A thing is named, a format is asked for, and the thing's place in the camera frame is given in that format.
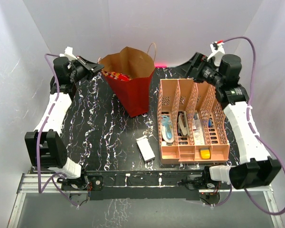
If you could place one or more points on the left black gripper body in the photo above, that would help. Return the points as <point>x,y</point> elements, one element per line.
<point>79,72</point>

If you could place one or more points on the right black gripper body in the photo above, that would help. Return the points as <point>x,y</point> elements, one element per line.
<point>209,74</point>

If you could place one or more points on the red cookie snack bag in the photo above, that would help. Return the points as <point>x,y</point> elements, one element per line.
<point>117,76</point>

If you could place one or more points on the red brown paper bag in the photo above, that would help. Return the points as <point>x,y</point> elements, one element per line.
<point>139,66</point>

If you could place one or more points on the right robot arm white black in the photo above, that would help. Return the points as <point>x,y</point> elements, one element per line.
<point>256,168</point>

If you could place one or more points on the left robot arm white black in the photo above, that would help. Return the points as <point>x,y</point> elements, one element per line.
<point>45,147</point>

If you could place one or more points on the blue item in organizer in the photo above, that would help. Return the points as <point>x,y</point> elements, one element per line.
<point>210,123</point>

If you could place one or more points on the beige stapler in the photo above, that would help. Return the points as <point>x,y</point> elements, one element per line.
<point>182,124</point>

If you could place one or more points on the pink plastic desk organizer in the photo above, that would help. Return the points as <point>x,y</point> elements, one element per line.
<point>179,95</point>

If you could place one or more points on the white packet in organizer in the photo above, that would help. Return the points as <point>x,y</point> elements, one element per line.
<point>198,131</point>

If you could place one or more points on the yellow tape measure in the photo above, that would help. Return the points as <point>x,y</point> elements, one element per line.
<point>205,153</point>

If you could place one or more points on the white rectangular box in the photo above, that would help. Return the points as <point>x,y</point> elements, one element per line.
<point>145,149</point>

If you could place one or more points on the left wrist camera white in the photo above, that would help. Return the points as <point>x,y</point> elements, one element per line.
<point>67,52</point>

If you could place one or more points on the aluminium rail frame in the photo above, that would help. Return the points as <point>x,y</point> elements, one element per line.
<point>138,200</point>

